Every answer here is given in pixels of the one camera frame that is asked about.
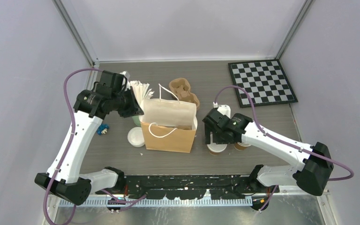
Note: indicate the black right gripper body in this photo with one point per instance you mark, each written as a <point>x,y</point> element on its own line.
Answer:
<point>217,137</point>

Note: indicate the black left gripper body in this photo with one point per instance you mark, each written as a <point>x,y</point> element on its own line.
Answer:
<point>121,99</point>

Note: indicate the white plastic cup lid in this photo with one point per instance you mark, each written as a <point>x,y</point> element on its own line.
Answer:
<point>216,147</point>

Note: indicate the brown paper takeout bag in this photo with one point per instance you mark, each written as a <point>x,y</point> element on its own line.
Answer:
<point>168,124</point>

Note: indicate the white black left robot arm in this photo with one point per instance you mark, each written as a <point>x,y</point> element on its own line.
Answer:
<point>63,178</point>

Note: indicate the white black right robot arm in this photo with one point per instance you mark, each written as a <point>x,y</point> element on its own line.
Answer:
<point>308,167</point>

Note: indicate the stacked paper coffee cups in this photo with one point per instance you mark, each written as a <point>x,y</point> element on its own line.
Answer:
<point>241,146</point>

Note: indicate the green straw holder cup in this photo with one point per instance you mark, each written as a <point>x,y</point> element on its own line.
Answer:
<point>136,120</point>

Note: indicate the white paper straw bundle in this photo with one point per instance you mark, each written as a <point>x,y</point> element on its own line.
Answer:
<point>141,90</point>

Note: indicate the white cup lid stack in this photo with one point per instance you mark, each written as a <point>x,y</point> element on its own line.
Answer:
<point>135,137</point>

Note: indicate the red blue toy car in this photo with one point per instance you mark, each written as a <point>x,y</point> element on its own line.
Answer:
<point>102,129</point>

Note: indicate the brown cardboard cup carrier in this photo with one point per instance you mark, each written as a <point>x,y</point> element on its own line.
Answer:
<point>182,90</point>

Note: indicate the black white checkerboard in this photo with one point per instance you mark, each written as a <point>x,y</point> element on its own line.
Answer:
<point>264,80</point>

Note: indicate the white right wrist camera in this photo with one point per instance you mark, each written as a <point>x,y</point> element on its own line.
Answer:
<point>223,109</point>

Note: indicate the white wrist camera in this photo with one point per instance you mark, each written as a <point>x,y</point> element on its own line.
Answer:
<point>223,109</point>
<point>125,82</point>

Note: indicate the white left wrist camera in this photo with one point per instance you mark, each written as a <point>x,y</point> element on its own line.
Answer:
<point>125,82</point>

